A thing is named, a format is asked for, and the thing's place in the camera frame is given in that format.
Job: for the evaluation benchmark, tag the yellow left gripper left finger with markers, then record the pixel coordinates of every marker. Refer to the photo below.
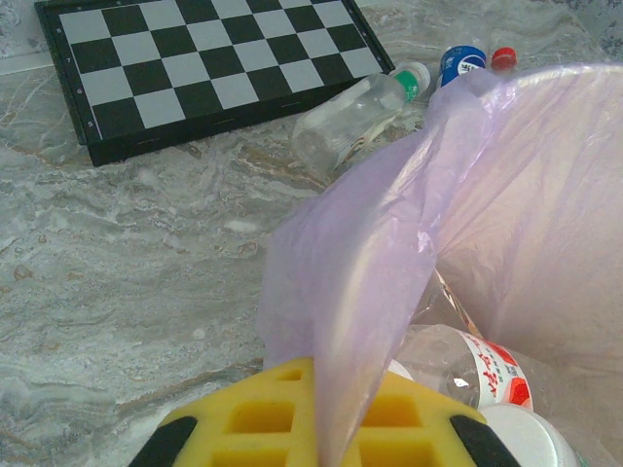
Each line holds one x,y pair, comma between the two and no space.
214,408

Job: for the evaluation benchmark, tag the clear bottle with white cap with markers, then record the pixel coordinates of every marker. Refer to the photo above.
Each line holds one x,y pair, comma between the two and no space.
525,435

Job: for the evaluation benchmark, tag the black and grey chessboard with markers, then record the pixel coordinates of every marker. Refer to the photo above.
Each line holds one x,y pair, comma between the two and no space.
194,63

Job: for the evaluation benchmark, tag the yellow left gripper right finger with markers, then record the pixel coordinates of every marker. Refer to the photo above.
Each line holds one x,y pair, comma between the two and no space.
438,408

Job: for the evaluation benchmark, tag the red label bottle red cap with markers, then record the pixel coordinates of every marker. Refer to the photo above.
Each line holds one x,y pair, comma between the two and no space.
503,57

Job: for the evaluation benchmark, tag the clear bottle red white label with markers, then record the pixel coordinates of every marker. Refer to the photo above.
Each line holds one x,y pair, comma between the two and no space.
487,374

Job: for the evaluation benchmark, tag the Pepsi bottle with wide label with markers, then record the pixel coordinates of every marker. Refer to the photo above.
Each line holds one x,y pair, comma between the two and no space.
460,61

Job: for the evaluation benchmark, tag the purple plastic bin liner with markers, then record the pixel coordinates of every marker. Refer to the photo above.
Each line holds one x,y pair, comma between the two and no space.
370,233

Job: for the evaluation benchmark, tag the clear bottle with green cap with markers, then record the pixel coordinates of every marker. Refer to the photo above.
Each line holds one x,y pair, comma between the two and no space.
350,117

